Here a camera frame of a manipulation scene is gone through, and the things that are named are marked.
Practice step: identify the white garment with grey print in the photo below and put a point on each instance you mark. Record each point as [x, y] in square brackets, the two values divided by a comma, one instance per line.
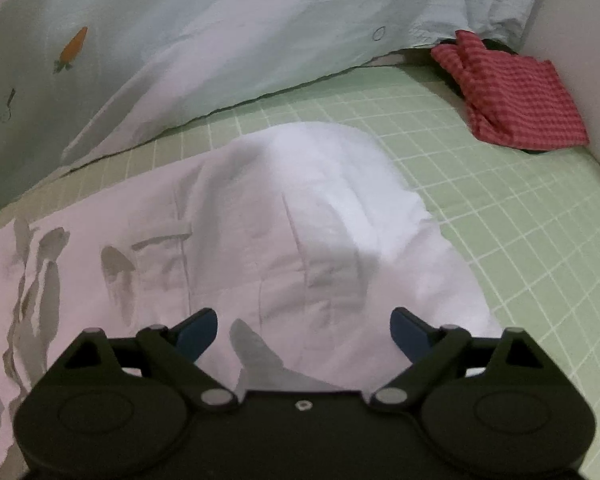
[305, 210]

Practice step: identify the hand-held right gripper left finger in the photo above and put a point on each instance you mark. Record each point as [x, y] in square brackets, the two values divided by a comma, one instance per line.
[197, 335]

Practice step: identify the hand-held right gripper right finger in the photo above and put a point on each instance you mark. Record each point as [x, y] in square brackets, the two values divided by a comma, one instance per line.
[410, 334]

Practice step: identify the red checked garment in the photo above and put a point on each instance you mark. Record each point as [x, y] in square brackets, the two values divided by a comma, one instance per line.
[515, 95]

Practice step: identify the light blue carrot print blanket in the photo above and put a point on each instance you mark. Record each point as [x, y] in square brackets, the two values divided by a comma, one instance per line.
[205, 35]

